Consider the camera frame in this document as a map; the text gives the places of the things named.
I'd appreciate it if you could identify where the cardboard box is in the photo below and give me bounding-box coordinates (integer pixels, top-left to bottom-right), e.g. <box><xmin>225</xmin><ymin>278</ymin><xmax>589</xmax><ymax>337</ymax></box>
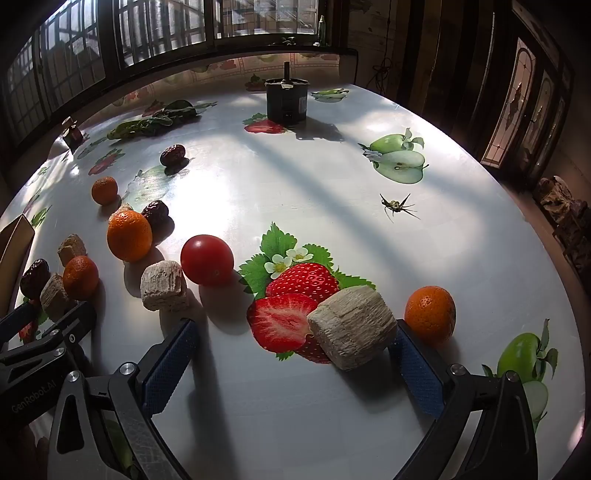
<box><xmin>0</xmin><ymin>215</ymin><xmax>36</xmax><ymax>315</ymax></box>

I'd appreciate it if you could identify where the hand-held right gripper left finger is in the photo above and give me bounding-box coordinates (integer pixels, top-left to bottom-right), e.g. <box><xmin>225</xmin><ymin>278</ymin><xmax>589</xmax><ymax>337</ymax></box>
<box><xmin>46</xmin><ymin>318</ymin><xmax>201</xmax><ymax>480</ymax></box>

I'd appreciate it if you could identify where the large dried red date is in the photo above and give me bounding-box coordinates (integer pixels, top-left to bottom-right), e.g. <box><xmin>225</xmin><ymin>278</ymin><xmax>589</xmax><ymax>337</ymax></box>
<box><xmin>19</xmin><ymin>258</ymin><xmax>51</xmax><ymax>300</ymax></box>

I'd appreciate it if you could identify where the dried green stem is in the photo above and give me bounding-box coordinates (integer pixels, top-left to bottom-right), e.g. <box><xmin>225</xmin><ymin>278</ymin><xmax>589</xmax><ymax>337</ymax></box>
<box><xmin>379</xmin><ymin>193</ymin><xmax>422</xmax><ymax>223</ymax></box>

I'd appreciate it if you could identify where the hanging dark cord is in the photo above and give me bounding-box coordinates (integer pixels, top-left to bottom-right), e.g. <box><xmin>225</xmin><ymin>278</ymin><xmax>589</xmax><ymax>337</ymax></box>
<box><xmin>372</xmin><ymin>0</ymin><xmax>398</xmax><ymax>93</ymax></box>

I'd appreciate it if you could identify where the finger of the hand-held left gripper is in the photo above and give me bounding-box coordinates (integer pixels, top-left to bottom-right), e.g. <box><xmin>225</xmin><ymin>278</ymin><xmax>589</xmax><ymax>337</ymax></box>
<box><xmin>0</xmin><ymin>301</ymin><xmax>42</xmax><ymax>345</ymax></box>
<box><xmin>0</xmin><ymin>301</ymin><xmax>98</xmax><ymax>370</ymax></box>

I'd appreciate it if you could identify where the barred window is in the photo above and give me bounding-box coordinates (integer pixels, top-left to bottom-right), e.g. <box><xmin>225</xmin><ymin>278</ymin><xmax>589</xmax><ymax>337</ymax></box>
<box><xmin>0</xmin><ymin>0</ymin><xmax>342</xmax><ymax>153</ymax></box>

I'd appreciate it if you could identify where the green leafy vegetable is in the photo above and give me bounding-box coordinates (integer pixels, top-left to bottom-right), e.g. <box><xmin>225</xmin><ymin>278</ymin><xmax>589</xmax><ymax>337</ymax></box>
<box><xmin>107</xmin><ymin>100</ymin><xmax>204</xmax><ymax>140</ymax></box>

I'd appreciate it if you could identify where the orange mandarin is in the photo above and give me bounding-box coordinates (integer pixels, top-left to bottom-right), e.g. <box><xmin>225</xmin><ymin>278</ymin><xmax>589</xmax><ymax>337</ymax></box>
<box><xmin>62</xmin><ymin>256</ymin><xmax>100</xmax><ymax>301</ymax></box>
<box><xmin>404</xmin><ymin>285</ymin><xmax>457</xmax><ymax>344</ymax></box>
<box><xmin>91</xmin><ymin>176</ymin><xmax>119</xmax><ymax>206</ymax></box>
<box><xmin>106</xmin><ymin>210</ymin><xmax>153</xmax><ymax>263</ymax></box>

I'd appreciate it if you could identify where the small dark jar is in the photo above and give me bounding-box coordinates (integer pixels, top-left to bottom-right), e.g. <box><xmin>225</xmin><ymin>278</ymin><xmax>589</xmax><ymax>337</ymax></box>
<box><xmin>62</xmin><ymin>117</ymin><xmax>85</xmax><ymax>148</ymax></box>

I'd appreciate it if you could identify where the large beige fibrous block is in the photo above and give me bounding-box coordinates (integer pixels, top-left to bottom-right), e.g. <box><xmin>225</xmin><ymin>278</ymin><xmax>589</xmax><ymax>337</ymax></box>
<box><xmin>307</xmin><ymin>285</ymin><xmax>399</xmax><ymax>371</ymax></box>

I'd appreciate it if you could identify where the fruit print tablecloth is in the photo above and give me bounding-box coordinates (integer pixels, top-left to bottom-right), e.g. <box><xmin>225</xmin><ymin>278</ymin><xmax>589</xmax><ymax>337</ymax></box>
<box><xmin>0</xmin><ymin>46</ymin><xmax>585</xmax><ymax>480</ymax></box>

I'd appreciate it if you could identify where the carved wooden ornament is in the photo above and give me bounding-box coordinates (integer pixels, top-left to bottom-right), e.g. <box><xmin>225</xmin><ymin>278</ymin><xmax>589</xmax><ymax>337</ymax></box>
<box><xmin>533</xmin><ymin>176</ymin><xmax>591</xmax><ymax>278</ymax></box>

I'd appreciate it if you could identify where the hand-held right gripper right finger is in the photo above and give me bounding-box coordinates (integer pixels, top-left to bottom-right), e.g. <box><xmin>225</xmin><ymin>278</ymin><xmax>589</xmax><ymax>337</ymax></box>
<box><xmin>388</xmin><ymin>318</ymin><xmax>539</xmax><ymax>480</ymax></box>

